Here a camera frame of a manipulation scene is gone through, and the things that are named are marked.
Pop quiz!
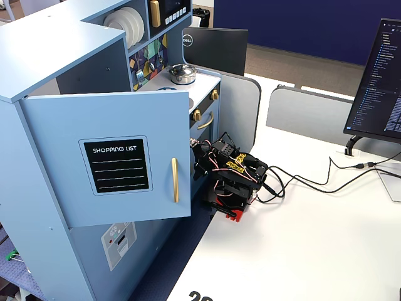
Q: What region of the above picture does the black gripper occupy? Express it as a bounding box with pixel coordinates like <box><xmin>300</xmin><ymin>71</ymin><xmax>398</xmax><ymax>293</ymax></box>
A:
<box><xmin>189</xmin><ymin>137</ymin><xmax>224</xmax><ymax>181</ymax></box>

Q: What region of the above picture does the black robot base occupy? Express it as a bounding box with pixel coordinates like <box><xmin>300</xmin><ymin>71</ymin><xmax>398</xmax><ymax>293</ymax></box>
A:
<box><xmin>200</xmin><ymin>177</ymin><xmax>261</xmax><ymax>218</ymax></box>

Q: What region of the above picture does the blue cabinet door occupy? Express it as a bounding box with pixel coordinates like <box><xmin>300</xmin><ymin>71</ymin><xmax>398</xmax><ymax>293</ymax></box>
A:
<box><xmin>18</xmin><ymin>90</ymin><xmax>192</xmax><ymax>228</ymax></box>

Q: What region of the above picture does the gray rounded desk divider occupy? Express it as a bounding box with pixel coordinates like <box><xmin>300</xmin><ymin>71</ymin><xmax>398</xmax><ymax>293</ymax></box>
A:
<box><xmin>194</xmin><ymin>64</ymin><xmax>263</xmax><ymax>152</ymax></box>

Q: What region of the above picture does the red table clamp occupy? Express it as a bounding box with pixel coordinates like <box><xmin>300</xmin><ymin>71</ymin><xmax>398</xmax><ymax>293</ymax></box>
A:
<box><xmin>225</xmin><ymin>209</ymin><xmax>246</xmax><ymax>223</ymax></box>

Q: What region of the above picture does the steel toy pot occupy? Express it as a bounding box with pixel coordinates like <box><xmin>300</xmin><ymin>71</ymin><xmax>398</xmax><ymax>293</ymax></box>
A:
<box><xmin>169</xmin><ymin>72</ymin><xmax>197</xmax><ymax>85</ymax></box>

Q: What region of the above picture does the black shopping list board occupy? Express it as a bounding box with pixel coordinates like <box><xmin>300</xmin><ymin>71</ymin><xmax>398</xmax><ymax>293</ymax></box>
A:
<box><xmin>78</xmin><ymin>135</ymin><xmax>154</xmax><ymax>196</ymax></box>

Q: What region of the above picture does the black Dell monitor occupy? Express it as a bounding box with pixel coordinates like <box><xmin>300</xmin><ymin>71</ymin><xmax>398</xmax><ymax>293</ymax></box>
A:
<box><xmin>182</xmin><ymin>26</ymin><xmax>249</xmax><ymax>77</ymax></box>

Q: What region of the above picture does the gray long desk divider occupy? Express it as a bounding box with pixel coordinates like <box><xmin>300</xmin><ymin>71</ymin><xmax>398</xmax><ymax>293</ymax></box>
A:
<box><xmin>266</xmin><ymin>85</ymin><xmax>401</xmax><ymax>155</ymax></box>

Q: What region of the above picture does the black trash bin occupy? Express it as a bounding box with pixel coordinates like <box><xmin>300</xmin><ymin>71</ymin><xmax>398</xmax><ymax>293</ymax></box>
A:
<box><xmin>192</xmin><ymin>7</ymin><xmax>211</xmax><ymax>28</ymax></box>

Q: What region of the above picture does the white toy plate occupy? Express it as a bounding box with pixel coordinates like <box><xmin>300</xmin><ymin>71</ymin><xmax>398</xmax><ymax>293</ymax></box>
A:
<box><xmin>112</xmin><ymin>8</ymin><xmax>138</xmax><ymax>48</ymax></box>
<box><xmin>123</xmin><ymin>6</ymin><xmax>145</xmax><ymax>45</ymax></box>
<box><xmin>103</xmin><ymin>11</ymin><xmax>128</xmax><ymax>46</ymax></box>

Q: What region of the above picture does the black toy microwave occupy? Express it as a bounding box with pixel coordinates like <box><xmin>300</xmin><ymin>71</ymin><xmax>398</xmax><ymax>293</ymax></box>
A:
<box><xmin>147</xmin><ymin>0</ymin><xmax>192</xmax><ymax>39</ymax></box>

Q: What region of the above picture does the blue toy kitchen unit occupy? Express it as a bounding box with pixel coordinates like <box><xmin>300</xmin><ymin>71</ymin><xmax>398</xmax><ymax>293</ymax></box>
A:
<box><xmin>0</xmin><ymin>0</ymin><xmax>222</xmax><ymax>301</ymax></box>

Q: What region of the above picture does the lit computer monitor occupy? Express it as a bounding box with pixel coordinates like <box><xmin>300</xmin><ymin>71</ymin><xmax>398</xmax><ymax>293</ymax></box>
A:
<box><xmin>343</xmin><ymin>18</ymin><xmax>401</xmax><ymax>144</ymax></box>

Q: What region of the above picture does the gray flat pad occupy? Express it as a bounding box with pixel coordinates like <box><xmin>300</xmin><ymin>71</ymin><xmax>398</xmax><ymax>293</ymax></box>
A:
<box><xmin>377</xmin><ymin>168</ymin><xmax>401</xmax><ymax>203</ymax></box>

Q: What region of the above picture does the gold door handle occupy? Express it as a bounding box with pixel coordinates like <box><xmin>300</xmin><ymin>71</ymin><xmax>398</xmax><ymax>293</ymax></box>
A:
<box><xmin>170</xmin><ymin>157</ymin><xmax>180</xmax><ymax>204</ymax></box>

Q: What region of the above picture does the gold oven handle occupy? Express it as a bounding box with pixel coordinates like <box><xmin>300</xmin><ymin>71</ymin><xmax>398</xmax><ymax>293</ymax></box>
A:
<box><xmin>196</xmin><ymin>111</ymin><xmax>216</xmax><ymax>130</ymax></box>

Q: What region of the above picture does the black cable with connector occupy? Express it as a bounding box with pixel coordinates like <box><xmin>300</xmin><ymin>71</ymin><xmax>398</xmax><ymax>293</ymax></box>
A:
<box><xmin>266</xmin><ymin>156</ymin><xmax>401</xmax><ymax>204</ymax></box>

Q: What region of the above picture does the black power cable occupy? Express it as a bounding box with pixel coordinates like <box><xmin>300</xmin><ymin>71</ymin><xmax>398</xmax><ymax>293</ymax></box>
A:
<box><xmin>266</xmin><ymin>165</ymin><xmax>401</xmax><ymax>194</ymax></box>

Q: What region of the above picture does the gold microwave handle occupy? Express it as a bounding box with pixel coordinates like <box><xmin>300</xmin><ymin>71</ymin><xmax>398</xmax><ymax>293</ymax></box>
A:
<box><xmin>149</xmin><ymin>0</ymin><xmax>162</xmax><ymax>28</ymax></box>

